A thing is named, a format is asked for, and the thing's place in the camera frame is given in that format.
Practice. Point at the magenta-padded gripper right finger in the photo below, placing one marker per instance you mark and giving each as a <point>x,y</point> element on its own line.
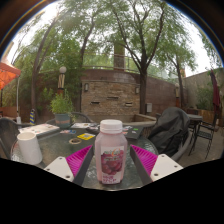
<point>146,160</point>

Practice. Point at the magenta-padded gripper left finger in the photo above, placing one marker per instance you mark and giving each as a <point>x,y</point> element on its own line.
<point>78,160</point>

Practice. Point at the pink juice bottle white cap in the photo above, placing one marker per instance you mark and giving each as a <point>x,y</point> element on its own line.
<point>111,150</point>

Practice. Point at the small tape roll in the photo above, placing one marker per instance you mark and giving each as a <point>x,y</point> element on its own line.
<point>71,141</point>

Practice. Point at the yellow card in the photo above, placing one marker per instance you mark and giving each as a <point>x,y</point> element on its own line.
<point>86,136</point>

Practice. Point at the dark laptop with stickers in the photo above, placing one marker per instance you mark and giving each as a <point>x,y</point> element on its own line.
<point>134,132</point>

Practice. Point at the small colourful card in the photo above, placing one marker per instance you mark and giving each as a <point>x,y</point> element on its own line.
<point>68,131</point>

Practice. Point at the white paper booklet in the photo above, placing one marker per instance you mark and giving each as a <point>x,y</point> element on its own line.
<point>81,125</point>

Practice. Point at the black jacket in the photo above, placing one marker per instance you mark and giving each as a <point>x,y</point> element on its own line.
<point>168,130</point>

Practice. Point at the wicker chair behind plant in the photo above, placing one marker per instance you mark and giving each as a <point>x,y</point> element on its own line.
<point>83,117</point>

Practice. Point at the white cylindrical cup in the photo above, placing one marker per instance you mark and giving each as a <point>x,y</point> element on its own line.
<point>29,148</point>

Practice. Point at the silver laptop with stickers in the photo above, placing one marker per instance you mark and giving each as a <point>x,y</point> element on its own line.
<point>38,128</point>

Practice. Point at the green plant in blue pot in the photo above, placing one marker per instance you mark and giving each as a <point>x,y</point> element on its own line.
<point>62,106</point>

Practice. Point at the blue yellow striped cone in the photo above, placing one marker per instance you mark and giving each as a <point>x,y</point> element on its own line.
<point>32,117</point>

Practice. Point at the black metal patio chair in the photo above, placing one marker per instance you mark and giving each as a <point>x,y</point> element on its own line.
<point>203,131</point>

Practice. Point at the round dark patio table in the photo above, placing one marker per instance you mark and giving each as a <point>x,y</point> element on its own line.
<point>195,117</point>

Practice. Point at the grey wicker armchair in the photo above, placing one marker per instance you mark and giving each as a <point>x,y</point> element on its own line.
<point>8,133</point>

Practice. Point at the closed dark red umbrella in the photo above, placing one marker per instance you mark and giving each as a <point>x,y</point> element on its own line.
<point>215,93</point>

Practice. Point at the orange patio umbrella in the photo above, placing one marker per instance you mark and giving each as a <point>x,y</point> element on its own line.
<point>8,75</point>

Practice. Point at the grey wall utility box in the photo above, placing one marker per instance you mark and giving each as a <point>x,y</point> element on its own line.
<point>149,107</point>

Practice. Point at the wall lantern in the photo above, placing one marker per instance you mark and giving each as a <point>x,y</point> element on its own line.
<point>137,90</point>
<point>86,87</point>

